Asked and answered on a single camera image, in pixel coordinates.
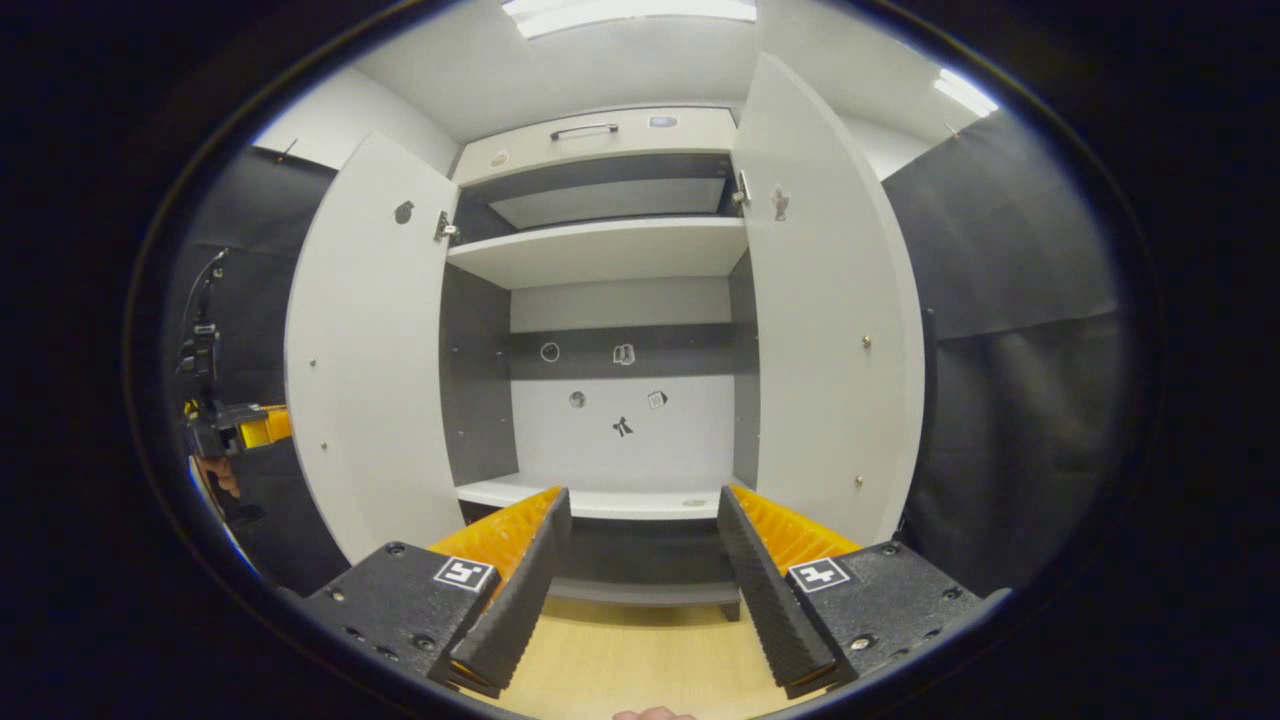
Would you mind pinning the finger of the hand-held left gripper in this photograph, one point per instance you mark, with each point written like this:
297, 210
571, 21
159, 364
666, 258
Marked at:
268, 427

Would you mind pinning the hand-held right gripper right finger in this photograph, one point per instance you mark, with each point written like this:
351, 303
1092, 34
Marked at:
765, 590

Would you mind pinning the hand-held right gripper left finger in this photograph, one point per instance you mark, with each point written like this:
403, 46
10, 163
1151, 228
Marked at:
520, 590

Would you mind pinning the grey shoe cabinet door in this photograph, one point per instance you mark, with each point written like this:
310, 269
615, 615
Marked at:
370, 380
830, 380

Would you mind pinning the grey double-door shoe cabinet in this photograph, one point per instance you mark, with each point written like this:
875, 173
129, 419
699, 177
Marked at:
620, 300

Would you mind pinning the grey cabinet drawer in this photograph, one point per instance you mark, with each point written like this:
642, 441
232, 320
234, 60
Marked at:
640, 145

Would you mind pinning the long ceiling light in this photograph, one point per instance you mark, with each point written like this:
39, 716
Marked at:
965, 92
630, 15

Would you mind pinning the white cabinet shelf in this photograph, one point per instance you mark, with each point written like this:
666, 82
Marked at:
640, 500
600, 250

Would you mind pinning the black backdrop cloth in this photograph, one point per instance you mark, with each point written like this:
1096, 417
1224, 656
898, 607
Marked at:
1010, 420

